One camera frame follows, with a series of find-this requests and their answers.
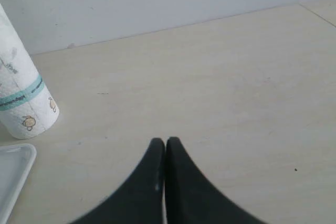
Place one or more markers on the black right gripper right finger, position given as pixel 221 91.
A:
pixel 190 197

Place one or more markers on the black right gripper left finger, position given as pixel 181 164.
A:
pixel 139 198

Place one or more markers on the printed white paper towel roll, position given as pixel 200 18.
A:
pixel 27 107

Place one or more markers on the white plastic tray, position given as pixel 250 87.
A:
pixel 16 163

